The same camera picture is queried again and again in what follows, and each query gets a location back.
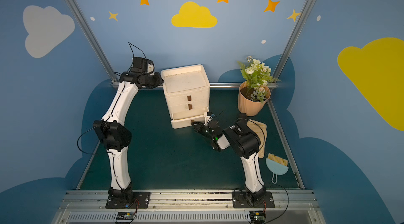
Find left circuit board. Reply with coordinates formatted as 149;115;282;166
115;211;136;224

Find flower plant in pot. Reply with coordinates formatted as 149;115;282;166
238;56;278;117

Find white three-drawer cabinet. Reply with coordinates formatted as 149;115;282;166
161;65;210;129

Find beige work gloves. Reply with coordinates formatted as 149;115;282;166
247;119;268;158

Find aluminium front rail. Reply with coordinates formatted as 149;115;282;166
52;189;326;224

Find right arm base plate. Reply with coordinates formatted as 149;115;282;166
231;190;275;209

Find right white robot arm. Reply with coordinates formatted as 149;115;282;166
190;112;266;206

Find blue hand brush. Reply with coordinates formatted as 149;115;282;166
266;153;289;184

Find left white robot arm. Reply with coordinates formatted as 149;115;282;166
93;57;164;209

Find right circuit board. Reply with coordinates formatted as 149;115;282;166
249;211;266;224

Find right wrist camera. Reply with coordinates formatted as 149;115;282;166
204;111;216;126

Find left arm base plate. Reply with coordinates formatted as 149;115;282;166
105;191;151;209

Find circuit board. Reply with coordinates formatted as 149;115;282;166
115;211;136;224
249;211;266;224

